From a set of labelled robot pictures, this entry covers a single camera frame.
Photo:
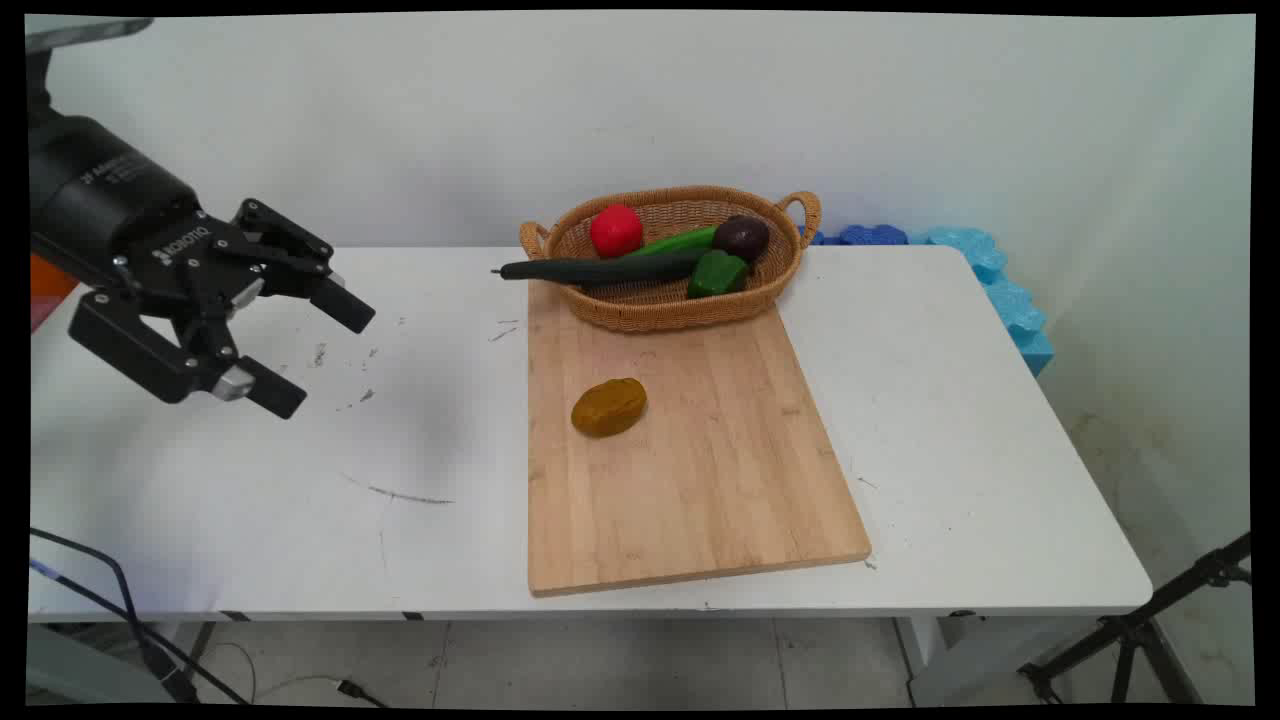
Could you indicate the red toy tomato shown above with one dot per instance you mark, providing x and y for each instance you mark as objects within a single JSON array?
[{"x": 615, "y": 231}]

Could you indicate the dark purple toy avocado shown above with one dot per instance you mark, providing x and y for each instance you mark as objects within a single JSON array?
[{"x": 741, "y": 237}]

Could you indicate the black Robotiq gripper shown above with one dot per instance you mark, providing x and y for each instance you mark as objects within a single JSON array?
[{"x": 120, "y": 215}]

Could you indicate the woven wicker basket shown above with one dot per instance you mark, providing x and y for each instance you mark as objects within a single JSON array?
[{"x": 690, "y": 300}]

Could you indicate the black tripod stand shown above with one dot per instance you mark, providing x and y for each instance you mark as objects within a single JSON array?
[{"x": 1140, "y": 630}]

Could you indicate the brown toy potato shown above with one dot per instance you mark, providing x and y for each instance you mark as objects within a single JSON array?
[{"x": 609, "y": 407}]

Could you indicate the orange box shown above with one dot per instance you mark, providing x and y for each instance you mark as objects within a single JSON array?
[{"x": 48, "y": 290}]

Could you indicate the dark green toy cucumber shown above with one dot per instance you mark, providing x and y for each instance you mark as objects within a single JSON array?
[{"x": 600, "y": 270}]

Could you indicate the white table leg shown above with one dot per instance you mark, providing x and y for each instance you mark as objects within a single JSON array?
[{"x": 960, "y": 660}]

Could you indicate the grey table leg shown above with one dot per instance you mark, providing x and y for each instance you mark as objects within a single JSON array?
[{"x": 90, "y": 675}]

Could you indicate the green toy bell pepper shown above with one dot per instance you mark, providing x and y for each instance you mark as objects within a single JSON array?
[{"x": 717, "y": 274}]

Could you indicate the wooden cutting board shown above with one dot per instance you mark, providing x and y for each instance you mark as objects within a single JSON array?
[{"x": 680, "y": 450}]

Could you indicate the light green toy chili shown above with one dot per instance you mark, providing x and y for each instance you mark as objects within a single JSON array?
[{"x": 680, "y": 241}]

